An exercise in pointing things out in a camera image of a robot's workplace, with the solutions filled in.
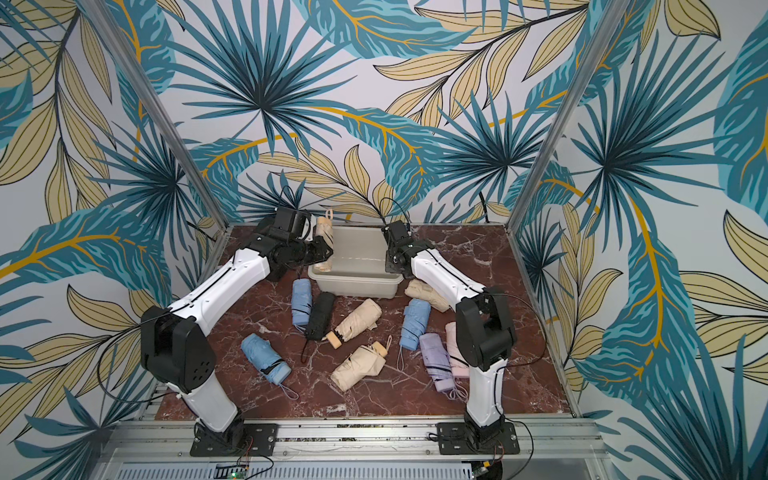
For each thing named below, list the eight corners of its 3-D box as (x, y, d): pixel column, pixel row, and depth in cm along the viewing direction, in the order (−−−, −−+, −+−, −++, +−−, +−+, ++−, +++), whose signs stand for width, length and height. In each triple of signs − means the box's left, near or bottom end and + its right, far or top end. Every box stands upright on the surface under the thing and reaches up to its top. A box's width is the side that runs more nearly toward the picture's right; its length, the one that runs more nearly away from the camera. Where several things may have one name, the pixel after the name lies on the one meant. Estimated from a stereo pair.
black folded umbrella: (306, 339, 91) (304, 335, 89) (313, 297, 101) (312, 292, 98) (329, 339, 91) (328, 335, 89) (334, 297, 101) (333, 292, 98)
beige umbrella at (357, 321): (324, 339, 91) (322, 334, 89) (368, 300, 100) (367, 295, 98) (343, 358, 88) (342, 354, 85) (387, 316, 97) (387, 311, 94)
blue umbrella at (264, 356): (242, 351, 89) (235, 344, 85) (262, 334, 93) (257, 327, 89) (275, 391, 83) (269, 385, 79) (296, 371, 86) (292, 365, 82)
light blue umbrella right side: (390, 340, 91) (390, 336, 89) (410, 299, 101) (411, 294, 98) (415, 352, 89) (416, 348, 87) (433, 308, 99) (435, 303, 96)
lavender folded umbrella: (445, 408, 81) (447, 405, 78) (415, 342, 92) (416, 337, 89) (466, 398, 82) (470, 395, 79) (434, 335, 94) (436, 330, 91)
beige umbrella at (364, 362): (345, 400, 81) (344, 397, 78) (328, 377, 84) (327, 373, 82) (391, 360, 88) (392, 355, 85) (374, 340, 92) (374, 335, 89)
